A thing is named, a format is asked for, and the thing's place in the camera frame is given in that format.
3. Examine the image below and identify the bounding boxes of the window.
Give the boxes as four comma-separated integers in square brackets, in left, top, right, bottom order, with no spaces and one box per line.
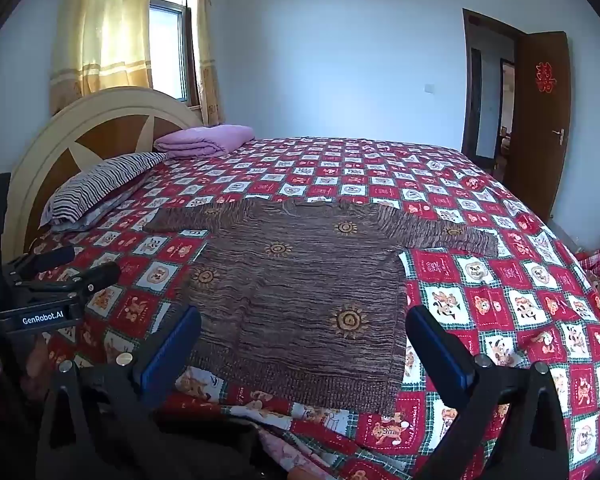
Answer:
[149,0,201,108]

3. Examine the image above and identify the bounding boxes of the cream and brown headboard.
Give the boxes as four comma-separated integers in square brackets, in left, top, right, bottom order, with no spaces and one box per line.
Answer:
[7,86,203,261]

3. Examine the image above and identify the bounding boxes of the brown door frame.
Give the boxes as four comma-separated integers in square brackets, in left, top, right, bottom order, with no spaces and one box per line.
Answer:
[461,8,531,183]

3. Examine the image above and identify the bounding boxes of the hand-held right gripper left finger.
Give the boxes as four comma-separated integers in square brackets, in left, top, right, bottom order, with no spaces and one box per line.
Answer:
[35,305,202,480]

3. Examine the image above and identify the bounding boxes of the folded pink blanket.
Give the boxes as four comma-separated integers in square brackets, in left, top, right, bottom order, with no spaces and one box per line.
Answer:
[153,125,256,157]

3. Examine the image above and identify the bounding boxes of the brown knit sweater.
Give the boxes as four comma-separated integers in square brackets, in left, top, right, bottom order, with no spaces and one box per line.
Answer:
[142,199,499,417]

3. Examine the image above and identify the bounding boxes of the red paper door decoration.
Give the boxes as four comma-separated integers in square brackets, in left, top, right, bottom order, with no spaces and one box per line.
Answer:
[535,61,556,93]

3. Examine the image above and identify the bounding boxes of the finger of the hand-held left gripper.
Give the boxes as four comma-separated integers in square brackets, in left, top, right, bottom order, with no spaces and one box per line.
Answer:
[17,261,121,295]
[2,245,76,281]

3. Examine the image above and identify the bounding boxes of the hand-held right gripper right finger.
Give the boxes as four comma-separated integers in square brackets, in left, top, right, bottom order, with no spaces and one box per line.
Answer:
[406,305,571,480]

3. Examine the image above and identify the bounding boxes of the red printed bear blanket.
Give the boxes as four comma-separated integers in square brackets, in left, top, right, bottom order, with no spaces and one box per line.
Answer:
[27,136,600,480]

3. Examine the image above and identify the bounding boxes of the grey patterned pillow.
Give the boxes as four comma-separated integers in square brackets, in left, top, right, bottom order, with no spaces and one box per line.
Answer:
[50,195,146,233]

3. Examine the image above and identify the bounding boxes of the brown wooden door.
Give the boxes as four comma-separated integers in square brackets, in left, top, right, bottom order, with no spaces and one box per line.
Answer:
[509,31,573,223]

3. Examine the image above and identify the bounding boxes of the striped pillow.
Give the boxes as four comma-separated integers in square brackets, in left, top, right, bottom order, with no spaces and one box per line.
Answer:
[45,151,170,226]

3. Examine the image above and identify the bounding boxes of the wide yellow curtain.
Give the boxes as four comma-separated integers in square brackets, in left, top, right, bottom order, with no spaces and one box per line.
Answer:
[49,0,154,116]

